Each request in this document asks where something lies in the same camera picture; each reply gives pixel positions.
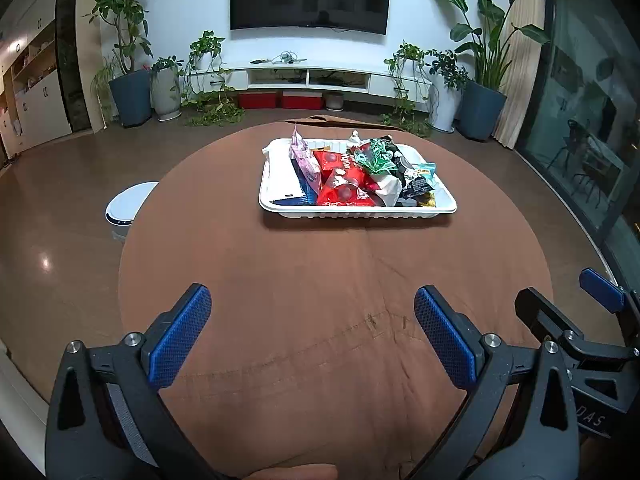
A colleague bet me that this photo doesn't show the tangled cable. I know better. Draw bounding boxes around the tangled cable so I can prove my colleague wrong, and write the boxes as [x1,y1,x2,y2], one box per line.
[250,51,308,66]

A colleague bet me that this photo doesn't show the beige curtain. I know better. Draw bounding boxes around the beige curtain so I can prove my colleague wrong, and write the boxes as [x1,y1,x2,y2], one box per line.
[492,0,546,150]

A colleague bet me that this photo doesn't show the plain white snack packet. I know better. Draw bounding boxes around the plain white snack packet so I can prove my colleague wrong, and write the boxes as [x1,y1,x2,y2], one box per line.
[262,140,301,201]

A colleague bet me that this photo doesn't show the broad-leaf plant in blue pot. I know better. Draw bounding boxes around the broad-leaf plant in blue pot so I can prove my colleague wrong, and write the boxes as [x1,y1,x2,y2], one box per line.
[426,0,551,141]

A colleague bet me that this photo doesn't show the white floating television cabinet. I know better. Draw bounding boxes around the white floating television cabinet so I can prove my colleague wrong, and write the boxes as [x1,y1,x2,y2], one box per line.
[187,62,433,98]

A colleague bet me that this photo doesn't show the small plant in white pot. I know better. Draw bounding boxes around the small plant in white pot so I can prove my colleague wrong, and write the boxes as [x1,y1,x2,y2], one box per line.
[150,56,182,122]

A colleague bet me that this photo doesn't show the green snack packet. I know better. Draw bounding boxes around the green snack packet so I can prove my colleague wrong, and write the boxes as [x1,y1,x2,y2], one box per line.
[354,139,397,175]

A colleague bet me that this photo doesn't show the leafy tree in blue pot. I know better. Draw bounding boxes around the leafy tree in blue pot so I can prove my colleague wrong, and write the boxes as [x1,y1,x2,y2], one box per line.
[85,0,155,128]

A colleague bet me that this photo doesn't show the pink snack packet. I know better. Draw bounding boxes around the pink snack packet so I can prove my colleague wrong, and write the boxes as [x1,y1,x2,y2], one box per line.
[289,126,322,196]

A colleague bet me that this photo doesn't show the person's left hand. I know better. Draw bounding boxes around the person's left hand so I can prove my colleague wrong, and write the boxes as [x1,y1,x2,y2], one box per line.
[245,464,338,480]

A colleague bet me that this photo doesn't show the red storage box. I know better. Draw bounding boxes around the red storage box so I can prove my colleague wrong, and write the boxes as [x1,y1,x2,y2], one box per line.
[238,92,278,109]
[281,92,322,110]

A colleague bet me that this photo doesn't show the blue cookie packet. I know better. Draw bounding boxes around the blue cookie packet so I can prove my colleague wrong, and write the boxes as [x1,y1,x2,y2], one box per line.
[272,180,318,206]

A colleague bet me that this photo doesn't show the trailing vine plant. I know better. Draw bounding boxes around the trailing vine plant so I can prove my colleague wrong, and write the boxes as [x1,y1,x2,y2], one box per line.
[382,41,432,136]

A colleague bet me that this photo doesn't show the glass sliding door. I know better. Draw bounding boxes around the glass sliding door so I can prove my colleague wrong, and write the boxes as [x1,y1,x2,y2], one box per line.
[515,0,640,271]

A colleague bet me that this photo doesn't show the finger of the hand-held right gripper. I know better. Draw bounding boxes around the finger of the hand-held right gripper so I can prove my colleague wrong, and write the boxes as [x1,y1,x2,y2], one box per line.
[515,287,638,368]
[580,268,640,321]

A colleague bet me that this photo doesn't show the trailing pothos plant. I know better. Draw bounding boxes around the trailing pothos plant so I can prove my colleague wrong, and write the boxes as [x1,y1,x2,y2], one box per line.
[180,31,246,127]

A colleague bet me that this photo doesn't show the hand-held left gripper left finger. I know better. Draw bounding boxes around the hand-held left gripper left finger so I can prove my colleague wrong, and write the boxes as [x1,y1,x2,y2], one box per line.
[45,283,221,480]

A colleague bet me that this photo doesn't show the bushy plant in white pot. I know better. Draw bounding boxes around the bushy plant in white pot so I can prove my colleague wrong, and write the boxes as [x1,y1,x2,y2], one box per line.
[425,49,468,133]

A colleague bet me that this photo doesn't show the white plastic tray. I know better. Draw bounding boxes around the white plastic tray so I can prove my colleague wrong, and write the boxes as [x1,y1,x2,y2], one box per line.
[258,136,458,219]

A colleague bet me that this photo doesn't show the white wall cabinet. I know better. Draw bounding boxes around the white wall cabinet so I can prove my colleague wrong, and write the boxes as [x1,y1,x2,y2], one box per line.
[0,0,76,158]

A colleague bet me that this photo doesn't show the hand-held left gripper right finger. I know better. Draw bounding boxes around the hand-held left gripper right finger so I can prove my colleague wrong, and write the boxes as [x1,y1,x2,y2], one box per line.
[400,285,581,480]

